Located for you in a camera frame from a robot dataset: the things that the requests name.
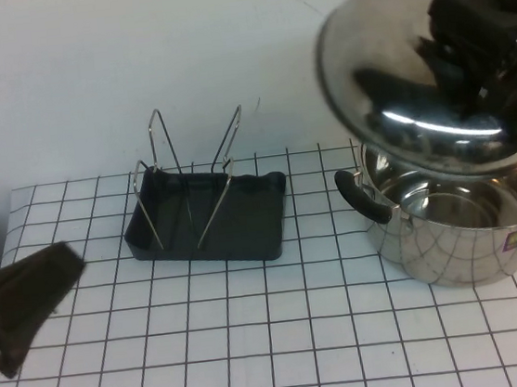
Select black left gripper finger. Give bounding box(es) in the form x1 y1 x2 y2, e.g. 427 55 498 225
0 282 87 381
0 239 89 300

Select black tray wire lid rack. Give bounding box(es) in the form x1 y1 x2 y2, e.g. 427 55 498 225
109 95 296 279

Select white black grid tablecloth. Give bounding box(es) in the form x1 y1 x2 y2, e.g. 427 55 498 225
0 121 517 387

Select stainless steel pot black handles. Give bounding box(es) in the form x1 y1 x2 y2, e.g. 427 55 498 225
330 124 517 303

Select stainless steel pot lid black knob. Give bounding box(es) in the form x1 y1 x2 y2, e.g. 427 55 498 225
308 0 517 196

